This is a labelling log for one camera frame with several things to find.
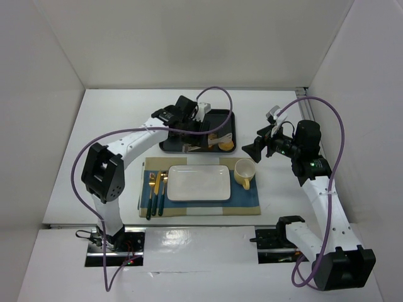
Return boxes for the gold spoon green handle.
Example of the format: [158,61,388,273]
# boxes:
[157,171,168,216]

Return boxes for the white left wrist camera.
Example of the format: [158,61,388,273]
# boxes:
[194,103,211,122]

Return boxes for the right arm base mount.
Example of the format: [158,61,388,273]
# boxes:
[249,226,302,264]

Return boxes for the aluminium rail right corner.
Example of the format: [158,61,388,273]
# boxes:
[295,87,315,121]

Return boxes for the metal tongs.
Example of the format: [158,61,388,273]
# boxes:
[182,133,235,152]

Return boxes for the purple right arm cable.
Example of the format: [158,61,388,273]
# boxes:
[276,96,344,289]

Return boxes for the white rectangular plate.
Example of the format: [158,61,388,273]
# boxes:
[167,165,230,202]

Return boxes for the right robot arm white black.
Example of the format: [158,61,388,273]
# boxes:
[242,118,376,291]

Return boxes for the gold fork green handle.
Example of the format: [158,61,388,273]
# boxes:
[145,172,156,220]

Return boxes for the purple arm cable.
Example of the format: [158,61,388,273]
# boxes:
[71,86,234,292]
[276,96,344,289]

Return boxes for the bread slice centre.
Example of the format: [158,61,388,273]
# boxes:
[208,133,218,148]

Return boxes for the black baking tray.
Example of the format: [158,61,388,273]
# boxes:
[159,108,237,155]

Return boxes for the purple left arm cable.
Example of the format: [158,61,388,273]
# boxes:
[71,86,234,292]

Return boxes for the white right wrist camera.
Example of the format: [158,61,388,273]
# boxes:
[266,106,287,137]

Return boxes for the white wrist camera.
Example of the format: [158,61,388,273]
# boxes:
[266,106,287,137]
[194,103,211,122]

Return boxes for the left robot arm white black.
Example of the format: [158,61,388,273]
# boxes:
[81,101,211,245]

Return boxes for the yellow mug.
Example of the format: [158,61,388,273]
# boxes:
[234,159,256,190]

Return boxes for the gold knife green handle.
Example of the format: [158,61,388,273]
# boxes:
[151,171,162,216]

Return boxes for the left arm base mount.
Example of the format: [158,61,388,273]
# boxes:
[75,230,145,267]

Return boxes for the round bread bun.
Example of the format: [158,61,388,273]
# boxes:
[219,140,235,152]

